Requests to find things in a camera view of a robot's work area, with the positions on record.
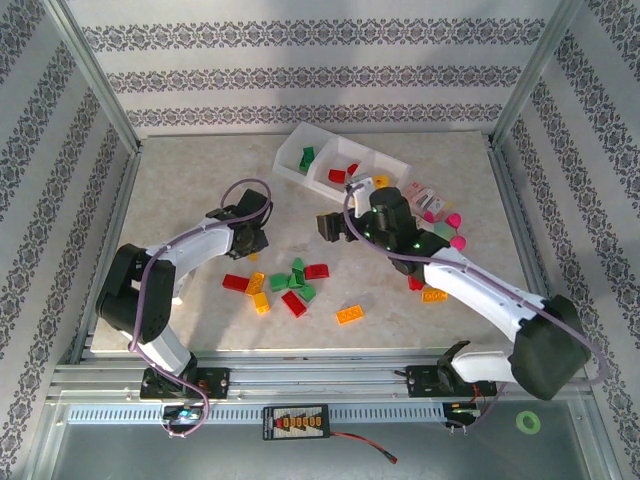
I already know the pink stapler blister card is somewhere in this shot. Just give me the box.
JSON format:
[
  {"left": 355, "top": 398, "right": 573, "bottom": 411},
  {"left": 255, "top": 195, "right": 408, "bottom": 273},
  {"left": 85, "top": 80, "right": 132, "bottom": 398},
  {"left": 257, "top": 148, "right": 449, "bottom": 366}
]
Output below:
[{"left": 402, "top": 180, "right": 451, "bottom": 215}]

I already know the white three-compartment plastic container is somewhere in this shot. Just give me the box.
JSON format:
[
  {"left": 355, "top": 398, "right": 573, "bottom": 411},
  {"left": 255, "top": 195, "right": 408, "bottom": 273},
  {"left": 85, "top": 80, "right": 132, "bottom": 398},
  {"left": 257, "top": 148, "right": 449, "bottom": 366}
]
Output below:
[{"left": 272, "top": 122, "right": 412, "bottom": 204}]

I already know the pink pompom green toy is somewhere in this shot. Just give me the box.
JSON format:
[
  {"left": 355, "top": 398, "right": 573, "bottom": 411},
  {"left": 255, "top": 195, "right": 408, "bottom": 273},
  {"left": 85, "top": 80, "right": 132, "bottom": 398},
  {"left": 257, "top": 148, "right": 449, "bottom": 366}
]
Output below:
[{"left": 422, "top": 209, "right": 469, "bottom": 251}]

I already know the white square plate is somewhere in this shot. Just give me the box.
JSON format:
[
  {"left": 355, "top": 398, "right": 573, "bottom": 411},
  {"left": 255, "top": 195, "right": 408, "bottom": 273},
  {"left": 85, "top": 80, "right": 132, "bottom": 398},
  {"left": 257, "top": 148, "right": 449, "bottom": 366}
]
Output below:
[{"left": 172, "top": 269, "right": 197, "bottom": 307}]

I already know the black power distribution board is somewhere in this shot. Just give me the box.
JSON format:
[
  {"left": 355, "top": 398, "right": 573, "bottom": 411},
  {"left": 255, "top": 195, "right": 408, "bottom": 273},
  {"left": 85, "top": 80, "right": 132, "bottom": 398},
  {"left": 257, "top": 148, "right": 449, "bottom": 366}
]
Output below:
[{"left": 262, "top": 403, "right": 331, "bottom": 442}]

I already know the small controller circuit board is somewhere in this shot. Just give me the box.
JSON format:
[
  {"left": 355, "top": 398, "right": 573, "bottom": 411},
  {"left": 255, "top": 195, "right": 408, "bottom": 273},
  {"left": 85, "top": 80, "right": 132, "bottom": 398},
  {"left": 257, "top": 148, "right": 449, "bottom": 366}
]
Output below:
[
  {"left": 443, "top": 402, "right": 482, "bottom": 419},
  {"left": 160, "top": 404, "right": 205, "bottom": 425}
]

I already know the grey sheet metal panel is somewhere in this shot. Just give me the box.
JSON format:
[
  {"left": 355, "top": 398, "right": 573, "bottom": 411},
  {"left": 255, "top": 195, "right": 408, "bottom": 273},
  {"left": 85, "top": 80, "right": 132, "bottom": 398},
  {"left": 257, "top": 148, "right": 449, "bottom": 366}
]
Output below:
[{"left": 29, "top": 399, "right": 616, "bottom": 480}]

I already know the green tape roll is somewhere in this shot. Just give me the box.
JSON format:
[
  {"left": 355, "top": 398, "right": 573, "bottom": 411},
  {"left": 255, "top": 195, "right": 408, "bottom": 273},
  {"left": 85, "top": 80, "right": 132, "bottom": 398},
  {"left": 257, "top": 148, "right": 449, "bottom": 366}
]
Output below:
[{"left": 515, "top": 409, "right": 543, "bottom": 435}]

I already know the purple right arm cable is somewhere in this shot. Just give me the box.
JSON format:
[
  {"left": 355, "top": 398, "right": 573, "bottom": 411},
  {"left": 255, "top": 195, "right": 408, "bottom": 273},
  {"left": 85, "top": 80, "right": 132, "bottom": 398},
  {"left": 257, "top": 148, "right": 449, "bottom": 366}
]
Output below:
[{"left": 342, "top": 182, "right": 611, "bottom": 436}]

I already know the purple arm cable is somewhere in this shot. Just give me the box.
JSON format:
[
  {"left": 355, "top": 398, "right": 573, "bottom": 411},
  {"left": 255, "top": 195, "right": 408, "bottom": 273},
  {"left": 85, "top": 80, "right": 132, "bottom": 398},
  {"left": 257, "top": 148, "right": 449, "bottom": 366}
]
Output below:
[
  {"left": 342, "top": 182, "right": 611, "bottom": 436},
  {"left": 128, "top": 178, "right": 275, "bottom": 440}
]

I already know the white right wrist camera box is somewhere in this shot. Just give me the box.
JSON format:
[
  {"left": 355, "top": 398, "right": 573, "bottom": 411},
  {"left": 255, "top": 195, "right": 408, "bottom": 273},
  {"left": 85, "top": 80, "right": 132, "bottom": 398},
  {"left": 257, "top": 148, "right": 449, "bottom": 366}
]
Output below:
[{"left": 347, "top": 174, "right": 376, "bottom": 219}]

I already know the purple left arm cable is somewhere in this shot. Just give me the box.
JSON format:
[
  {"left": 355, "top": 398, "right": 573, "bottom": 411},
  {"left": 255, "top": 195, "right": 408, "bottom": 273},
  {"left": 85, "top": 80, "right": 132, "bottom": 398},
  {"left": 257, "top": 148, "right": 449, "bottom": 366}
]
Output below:
[{"left": 128, "top": 178, "right": 275, "bottom": 440}]

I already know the aluminium frame side rail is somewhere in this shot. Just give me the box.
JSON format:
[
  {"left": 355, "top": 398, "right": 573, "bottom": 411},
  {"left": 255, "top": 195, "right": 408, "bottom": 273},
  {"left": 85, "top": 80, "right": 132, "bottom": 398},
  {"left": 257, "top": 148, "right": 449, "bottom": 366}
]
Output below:
[
  {"left": 69, "top": 142, "right": 144, "bottom": 364},
  {"left": 487, "top": 139, "right": 561, "bottom": 306}
]

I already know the slotted grey cable duct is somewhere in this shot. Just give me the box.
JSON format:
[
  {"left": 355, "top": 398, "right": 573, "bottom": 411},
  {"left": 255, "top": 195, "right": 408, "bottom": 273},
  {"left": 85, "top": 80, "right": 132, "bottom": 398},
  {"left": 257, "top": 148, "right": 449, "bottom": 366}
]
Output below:
[{"left": 67, "top": 403, "right": 447, "bottom": 425}]

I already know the aluminium frame post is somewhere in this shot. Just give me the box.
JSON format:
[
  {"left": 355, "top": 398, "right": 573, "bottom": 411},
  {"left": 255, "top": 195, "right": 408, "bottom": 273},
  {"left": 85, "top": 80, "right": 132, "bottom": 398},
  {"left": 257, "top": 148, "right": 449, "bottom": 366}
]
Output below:
[
  {"left": 42, "top": 0, "right": 146, "bottom": 156},
  {"left": 487, "top": 0, "right": 586, "bottom": 151}
]

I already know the red black power wire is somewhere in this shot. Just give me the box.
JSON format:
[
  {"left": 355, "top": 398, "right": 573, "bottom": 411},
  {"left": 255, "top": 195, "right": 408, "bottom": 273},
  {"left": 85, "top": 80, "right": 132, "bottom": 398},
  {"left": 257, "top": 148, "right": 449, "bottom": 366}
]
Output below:
[{"left": 327, "top": 430, "right": 400, "bottom": 464}]

